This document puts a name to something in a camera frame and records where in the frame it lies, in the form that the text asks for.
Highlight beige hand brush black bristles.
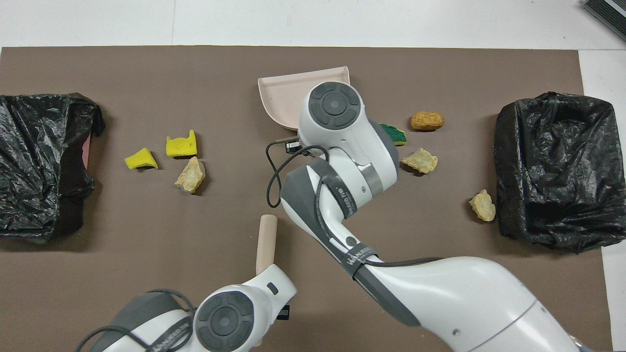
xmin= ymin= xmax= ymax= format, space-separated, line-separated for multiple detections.
xmin=256 ymin=214 xmax=278 ymax=275

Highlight cream foam chunk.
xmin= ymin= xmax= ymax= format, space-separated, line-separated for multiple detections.
xmin=469 ymin=189 xmax=496 ymax=222
xmin=175 ymin=156 xmax=206 ymax=194
xmin=401 ymin=148 xmax=438 ymax=175

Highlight notched yellow sponge piece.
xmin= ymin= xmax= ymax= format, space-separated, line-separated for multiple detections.
xmin=166 ymin=130 xmax=198 ymax=157

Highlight wedge yellow sponge piece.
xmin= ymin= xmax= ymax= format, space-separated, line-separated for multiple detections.
xmin=124 ymin=148 xmax=159 ymax=170

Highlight green and yellow sponge piece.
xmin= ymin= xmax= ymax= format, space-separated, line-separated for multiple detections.
xmin=379 ymin=123 xmax=407 ymax=146

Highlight beige plastic dustpan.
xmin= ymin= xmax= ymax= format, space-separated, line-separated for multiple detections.
xmin=258 ymin=66 xmax=351 ymax=131

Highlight orange-brown foam lump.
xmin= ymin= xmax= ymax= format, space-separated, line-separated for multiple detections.
xmin=410 ymin=111 xmax=445 ymax=132

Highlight black bag lined pink bin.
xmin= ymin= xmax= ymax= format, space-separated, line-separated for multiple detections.
xmin=0 ymin=93 xmax=106 ymax=244

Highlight brown table mat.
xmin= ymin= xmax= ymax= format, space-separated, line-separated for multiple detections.
xmin=0 ymin=46 xmax=614 ymax=352

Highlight dark ribbed box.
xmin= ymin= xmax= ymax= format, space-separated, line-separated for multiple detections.
xmin=582 ymin=0 xmax=626 ymax=42

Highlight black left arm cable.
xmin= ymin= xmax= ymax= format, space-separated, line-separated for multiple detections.
xmin=76 ymin=289 xmax=196 ymax=352

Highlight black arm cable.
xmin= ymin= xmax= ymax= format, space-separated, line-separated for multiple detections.
xmin=76 ymin=289 xmax=196 ymax=352
xmin=266 ymin=144 xmax=443 ymax=268

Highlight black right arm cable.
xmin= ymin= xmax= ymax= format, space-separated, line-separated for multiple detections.
xmin=266 ymin=144 xmax=443 ymax=268

